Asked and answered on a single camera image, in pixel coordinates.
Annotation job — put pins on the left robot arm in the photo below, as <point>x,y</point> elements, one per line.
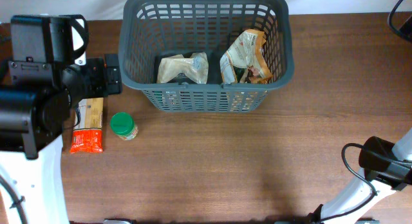
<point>49,77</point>

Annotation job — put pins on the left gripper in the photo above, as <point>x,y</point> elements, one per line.
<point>98,67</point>

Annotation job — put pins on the grey plastic basket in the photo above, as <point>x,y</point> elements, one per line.
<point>156,29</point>

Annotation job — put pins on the orange pasta packet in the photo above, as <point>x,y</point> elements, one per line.
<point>87,133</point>

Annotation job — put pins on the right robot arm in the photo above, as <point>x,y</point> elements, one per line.
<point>385,168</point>

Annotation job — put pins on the white beige pouch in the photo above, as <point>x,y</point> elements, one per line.
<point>195,67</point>

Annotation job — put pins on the orange snack bag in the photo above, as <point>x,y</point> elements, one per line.
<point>243,62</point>

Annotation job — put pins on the left green-lid jar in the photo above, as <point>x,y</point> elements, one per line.
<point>124,126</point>

